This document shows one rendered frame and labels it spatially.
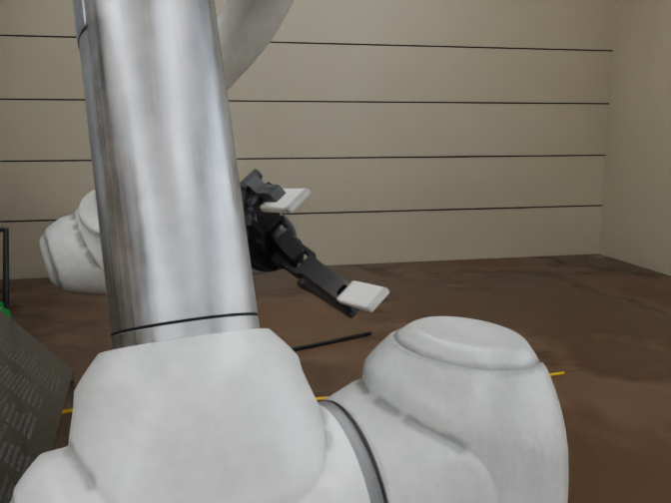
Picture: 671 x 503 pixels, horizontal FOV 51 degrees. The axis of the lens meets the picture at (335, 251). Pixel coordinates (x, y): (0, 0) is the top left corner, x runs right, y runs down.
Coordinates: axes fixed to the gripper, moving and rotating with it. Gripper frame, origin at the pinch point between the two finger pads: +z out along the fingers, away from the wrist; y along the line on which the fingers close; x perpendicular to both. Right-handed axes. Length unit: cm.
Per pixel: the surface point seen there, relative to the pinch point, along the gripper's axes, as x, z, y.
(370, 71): 300, -484, -111
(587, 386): 120, -179, -226
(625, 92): 459, -394, -271
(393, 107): 296, -481, -149
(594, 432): 87, -140, -204
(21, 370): -39, -111, -11
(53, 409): -40, -104, -21
